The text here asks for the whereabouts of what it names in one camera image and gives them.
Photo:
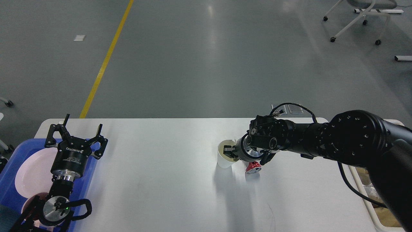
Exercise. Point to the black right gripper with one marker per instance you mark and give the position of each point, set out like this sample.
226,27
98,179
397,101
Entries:
242,151

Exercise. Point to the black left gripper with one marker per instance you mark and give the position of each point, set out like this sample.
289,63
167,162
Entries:
70,159

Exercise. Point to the white paper cup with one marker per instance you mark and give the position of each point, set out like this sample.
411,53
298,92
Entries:
222,160

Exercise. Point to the crushed red can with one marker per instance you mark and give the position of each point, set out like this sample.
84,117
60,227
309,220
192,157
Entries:
253,167

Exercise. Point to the pink plate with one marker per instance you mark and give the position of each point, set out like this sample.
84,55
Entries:
34,175

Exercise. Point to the silver foil wrapper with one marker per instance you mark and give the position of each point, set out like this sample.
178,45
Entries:
371,191

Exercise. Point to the brown paper bag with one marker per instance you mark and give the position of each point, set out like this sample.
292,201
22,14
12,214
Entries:
386,217

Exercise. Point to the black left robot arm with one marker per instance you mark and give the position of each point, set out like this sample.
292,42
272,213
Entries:
58,210

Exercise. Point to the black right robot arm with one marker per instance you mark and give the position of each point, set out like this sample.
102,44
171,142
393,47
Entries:
270,134

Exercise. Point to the right floor outlet plate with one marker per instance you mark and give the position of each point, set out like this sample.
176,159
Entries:
295,109

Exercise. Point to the blue plastic tray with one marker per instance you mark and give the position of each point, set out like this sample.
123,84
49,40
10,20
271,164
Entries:
12,202

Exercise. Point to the beige plastic bin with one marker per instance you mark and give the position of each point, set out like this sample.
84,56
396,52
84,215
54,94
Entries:
363,190

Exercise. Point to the white bar on floor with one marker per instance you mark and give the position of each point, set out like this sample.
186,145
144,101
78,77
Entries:
403,58

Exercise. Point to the white office chair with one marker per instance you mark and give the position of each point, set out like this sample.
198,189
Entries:
368,5

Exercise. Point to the white rail behind chair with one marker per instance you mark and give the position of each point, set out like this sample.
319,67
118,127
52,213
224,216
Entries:
388,11

